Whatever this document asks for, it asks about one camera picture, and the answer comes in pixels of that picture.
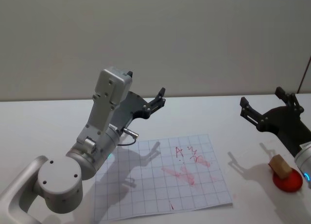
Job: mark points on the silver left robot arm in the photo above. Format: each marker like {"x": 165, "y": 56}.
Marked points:
{"x": 58, "y": 180}

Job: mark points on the red round disc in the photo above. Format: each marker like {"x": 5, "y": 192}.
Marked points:
{"x": 290, "y": 182}

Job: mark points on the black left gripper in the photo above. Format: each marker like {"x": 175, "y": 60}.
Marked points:
{"x": 130, "y": 107}

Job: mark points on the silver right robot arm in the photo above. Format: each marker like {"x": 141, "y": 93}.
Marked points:
{"x": 303, "y": 165}

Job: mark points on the small tan wooden block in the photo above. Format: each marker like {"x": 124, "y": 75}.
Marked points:
{"x": 280, "y": 166}

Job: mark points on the white grid paper red marks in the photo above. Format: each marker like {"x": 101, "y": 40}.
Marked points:
{"x": 167, "y": 175}

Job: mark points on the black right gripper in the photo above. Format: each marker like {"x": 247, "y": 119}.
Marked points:
{"x": 286, "y": 124}

